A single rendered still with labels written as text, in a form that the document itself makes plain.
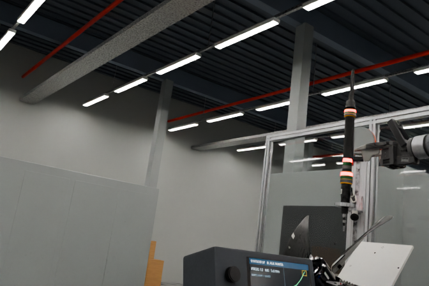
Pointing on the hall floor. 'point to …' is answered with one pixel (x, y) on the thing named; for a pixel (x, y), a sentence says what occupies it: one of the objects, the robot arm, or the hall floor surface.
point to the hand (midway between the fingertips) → (364, 150)
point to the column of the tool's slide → (363, 204)
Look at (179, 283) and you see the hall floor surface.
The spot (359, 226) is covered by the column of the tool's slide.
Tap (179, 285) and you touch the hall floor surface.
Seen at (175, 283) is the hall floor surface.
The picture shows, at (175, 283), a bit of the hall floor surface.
